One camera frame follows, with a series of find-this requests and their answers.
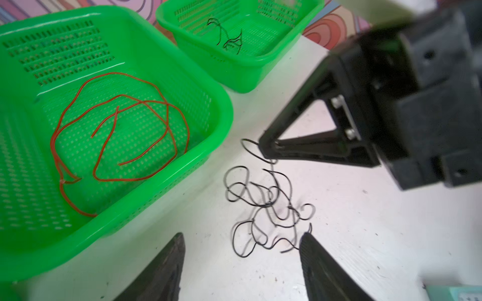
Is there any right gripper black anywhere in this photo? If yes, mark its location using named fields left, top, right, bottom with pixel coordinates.
left=259, top=7, right=481, bottom=190

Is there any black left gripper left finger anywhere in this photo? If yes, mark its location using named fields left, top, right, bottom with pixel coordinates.
left=116, top=233, right=186, bottom=301

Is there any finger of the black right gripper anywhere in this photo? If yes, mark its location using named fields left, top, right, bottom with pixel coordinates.
left=262, top=56, right=339, bottom=140

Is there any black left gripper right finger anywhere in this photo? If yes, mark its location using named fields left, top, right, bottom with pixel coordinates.
left=299, top=232, right=374, bottom=301

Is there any black cable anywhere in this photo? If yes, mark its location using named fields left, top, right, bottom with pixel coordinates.
left=206, top=17, right=244, bottom=55
left=223, top=138, right=316, bottom=258

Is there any red cable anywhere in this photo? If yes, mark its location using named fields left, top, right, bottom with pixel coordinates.
left=49, top=72, right=190, bottom=218

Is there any right green plastic basket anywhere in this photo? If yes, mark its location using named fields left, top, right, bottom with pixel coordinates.
left=156, top=0, right=325, bottom=94

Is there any green plastic basket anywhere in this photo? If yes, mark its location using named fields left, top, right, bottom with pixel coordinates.
left=156, top=0, right=325, bottom=94
left=1, top=6, right=233, bottom=282

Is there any teal square clock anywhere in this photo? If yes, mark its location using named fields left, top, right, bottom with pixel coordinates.
left=426, top=285, right=482, bottom=301

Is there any middle green plastic basket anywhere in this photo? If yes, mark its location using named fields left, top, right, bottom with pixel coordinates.
left=1, top=6, right=233, bottom=282

